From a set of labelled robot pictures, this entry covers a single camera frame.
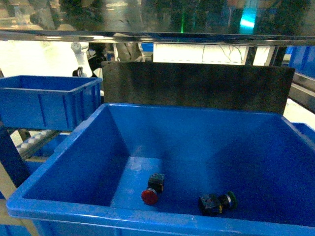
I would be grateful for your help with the red mushroom push button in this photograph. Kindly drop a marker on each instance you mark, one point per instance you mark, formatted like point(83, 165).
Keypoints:
point(155, 187)

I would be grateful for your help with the green mushroom push button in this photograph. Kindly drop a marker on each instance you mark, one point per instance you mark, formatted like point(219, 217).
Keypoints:
point(213, 204)

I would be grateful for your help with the blue bin left upper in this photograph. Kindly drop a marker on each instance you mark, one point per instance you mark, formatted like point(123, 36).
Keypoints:
point(92, 184)

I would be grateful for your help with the blue bin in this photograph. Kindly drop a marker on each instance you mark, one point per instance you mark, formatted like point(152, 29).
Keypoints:
point(92, 184)
point(48, 102)

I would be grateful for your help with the black backing panel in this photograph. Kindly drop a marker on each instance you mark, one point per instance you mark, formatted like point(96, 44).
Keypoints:
point(220, 86)

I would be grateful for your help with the blue bin left lower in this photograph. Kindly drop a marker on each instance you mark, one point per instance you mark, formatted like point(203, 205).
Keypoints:
point(48, 102)

